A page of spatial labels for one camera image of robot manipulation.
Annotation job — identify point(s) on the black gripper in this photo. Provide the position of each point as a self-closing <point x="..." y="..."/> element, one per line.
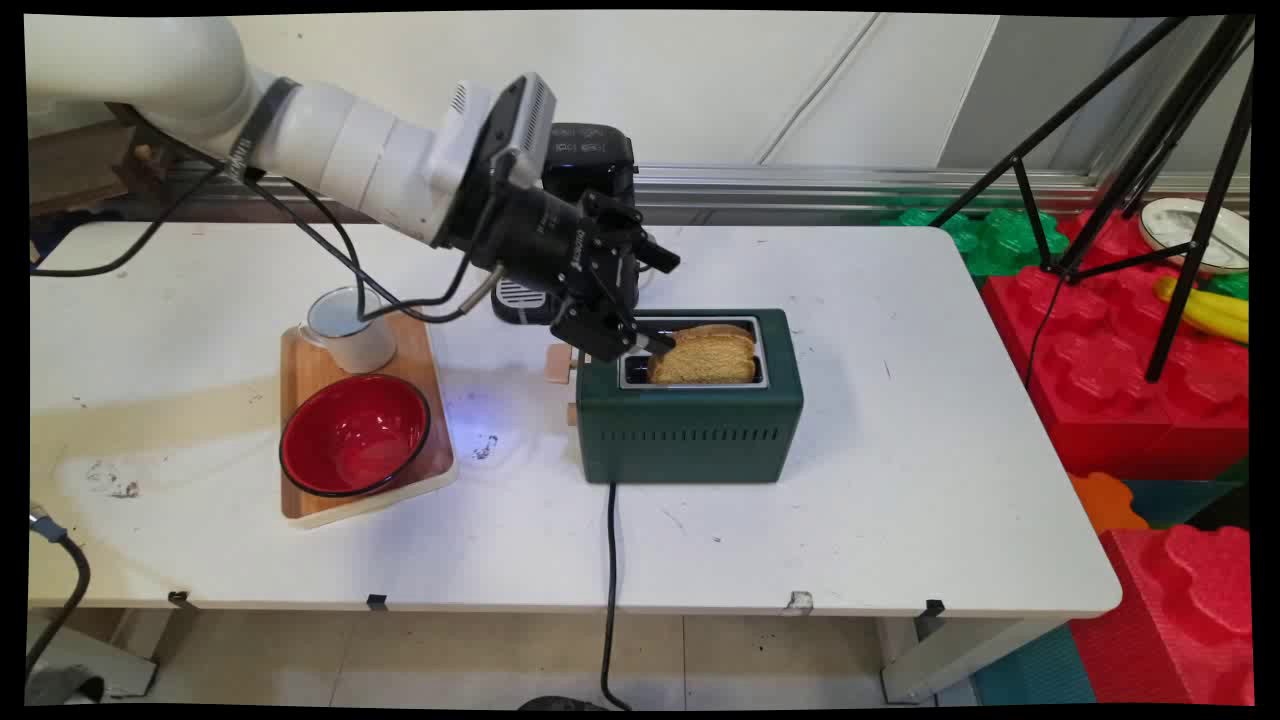
<point x="560" y="250"/>

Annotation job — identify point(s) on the wooden toaster lever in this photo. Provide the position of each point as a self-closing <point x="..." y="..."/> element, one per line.
<point x="558" y="362"/>

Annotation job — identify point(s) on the brown toast slice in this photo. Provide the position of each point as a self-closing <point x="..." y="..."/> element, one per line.
<point x="705" y="360"/>

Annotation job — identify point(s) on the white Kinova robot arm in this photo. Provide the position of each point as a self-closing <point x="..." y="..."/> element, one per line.
<point x="150" y="80"/>

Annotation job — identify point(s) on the black coffee machine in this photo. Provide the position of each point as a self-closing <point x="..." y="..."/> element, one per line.
<point x="590" y="160"/>

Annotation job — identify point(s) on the dark green toaster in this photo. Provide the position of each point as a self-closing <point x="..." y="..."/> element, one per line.
<point x="690" y="430"/>

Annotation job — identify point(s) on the wooden cutting board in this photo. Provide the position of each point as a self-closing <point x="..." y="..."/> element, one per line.
<point x="420" y="370"/>

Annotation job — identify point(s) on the white mug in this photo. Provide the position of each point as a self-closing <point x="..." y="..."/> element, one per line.
<point x="365" y="345"/>

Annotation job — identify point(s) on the red bowl black rim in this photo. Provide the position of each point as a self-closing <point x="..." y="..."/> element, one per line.
<point x="350" y="440"/>

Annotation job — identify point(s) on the torn white tape piece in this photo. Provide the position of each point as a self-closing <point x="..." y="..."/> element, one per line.
<point x="798" y="601"/>

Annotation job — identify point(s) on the green foam block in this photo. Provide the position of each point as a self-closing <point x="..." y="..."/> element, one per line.
<point x="995" y="240"/>

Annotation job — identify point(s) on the large red foam block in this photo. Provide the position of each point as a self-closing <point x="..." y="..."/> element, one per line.
<point x="1100" y="350"/>

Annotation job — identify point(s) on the white table leg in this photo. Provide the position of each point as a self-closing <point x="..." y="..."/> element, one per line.
<point x="960" y="655"/>
<point x="130" y="640"/>

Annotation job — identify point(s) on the brown wooden furniture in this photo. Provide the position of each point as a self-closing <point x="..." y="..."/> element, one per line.
<point x="80" y="165"/>

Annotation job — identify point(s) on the white oval dish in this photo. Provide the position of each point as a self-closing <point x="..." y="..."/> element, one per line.
<point x="1175" y="225"/>

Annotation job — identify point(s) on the teal foam mat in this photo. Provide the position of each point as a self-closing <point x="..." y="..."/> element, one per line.
<point x="1035" y="670"/>

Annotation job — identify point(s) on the black tripod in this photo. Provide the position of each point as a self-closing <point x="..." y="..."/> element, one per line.
<point x="1195" y="240"/>

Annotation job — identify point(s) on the yellow toy banana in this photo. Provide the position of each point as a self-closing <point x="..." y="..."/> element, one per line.
<point x="1215" y="312"/>

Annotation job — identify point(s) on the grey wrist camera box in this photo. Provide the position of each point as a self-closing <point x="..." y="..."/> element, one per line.
<point x="525" y="120"/>

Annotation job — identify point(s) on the aluminium wall rail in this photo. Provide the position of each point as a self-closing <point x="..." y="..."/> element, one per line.
<point x="850" y="185"/>

